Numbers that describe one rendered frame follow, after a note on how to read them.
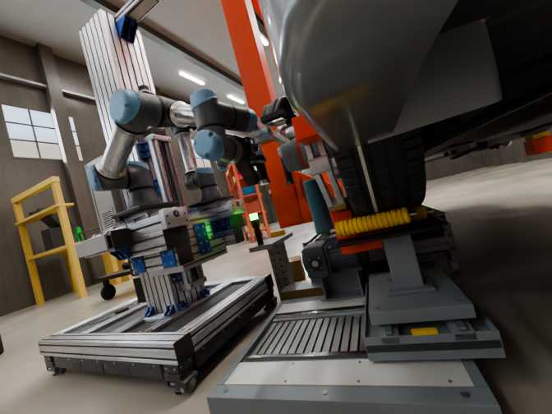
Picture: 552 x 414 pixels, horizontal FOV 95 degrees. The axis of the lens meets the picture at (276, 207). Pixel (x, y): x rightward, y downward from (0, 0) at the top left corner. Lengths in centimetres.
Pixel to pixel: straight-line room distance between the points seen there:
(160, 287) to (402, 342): 127
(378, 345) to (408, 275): 28
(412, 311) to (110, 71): 192
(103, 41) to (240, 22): 82
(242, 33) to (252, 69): 24
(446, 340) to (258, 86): 156
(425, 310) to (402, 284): 16
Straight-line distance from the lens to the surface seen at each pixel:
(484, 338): 98
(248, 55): 188
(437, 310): 98
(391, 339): 96
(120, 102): 107
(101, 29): 207
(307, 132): 75
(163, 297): 168
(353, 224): 95
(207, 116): 73
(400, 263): 107
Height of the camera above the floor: 63
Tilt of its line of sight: 1 degrees up
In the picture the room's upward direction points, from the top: 15 degrees counter-clockwise
